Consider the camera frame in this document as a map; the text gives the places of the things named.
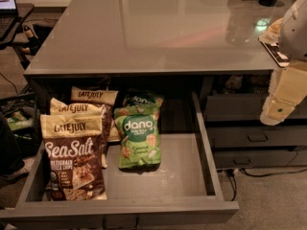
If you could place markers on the black white fiducial marker board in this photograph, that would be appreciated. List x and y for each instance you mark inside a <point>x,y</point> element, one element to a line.
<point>272,47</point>

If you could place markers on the dark side table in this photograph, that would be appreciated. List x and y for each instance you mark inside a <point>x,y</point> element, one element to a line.
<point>24,10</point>

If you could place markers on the middle Late July chip bag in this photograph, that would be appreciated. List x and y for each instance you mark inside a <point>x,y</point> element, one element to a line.
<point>57,107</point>

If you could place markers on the front brown Sea Salt bag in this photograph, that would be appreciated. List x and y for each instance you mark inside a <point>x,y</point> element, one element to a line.
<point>73,145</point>

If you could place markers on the green rice chip bag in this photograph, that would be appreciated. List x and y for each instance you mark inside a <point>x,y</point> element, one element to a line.
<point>138,128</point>
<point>135,97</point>

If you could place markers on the lower right closed drawer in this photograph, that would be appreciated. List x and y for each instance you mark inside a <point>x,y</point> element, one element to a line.
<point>259,158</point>

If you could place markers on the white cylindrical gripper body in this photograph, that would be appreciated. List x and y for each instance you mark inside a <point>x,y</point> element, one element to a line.
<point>295,33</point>

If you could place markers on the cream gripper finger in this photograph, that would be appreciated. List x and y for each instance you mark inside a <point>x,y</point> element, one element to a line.
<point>274,112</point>

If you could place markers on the green bag in crate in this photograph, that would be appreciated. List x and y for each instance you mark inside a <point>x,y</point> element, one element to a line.
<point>18,121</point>

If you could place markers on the late july chip bag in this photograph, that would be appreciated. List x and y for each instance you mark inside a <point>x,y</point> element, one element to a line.
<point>105,99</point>
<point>57,107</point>

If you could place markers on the middle right closed drawer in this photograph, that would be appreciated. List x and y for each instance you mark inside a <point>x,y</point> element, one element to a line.
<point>257,136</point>

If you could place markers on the black crate with snacks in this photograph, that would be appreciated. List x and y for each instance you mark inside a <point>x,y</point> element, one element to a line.
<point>28,139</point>

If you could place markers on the upper right closed drawer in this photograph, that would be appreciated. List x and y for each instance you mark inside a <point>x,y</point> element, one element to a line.
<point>234,107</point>

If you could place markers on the closed drawer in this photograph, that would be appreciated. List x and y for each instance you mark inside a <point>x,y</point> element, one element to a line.
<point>259,158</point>
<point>257,136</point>
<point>234,107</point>

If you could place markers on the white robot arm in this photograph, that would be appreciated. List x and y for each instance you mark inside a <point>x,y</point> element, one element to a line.
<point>290,31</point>

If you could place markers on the open grey top drawer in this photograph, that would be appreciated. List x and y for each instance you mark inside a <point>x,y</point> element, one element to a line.
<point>185,189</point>

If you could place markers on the laptop computer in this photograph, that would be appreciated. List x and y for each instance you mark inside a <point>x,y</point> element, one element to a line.
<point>8,16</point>

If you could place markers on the rear Late July chip bag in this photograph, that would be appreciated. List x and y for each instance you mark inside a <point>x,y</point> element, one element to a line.
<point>105,99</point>

